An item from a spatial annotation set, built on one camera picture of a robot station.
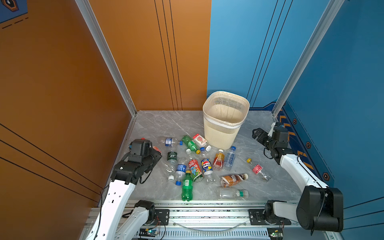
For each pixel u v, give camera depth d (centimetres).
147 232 70
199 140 98
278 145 65
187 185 79
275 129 67
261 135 77
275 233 71
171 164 90
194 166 85
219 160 87
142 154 53
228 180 79
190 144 94
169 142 97
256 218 72
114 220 40
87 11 70
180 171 85
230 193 81
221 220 73
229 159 88
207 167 85
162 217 74
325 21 74
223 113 102
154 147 74
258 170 85
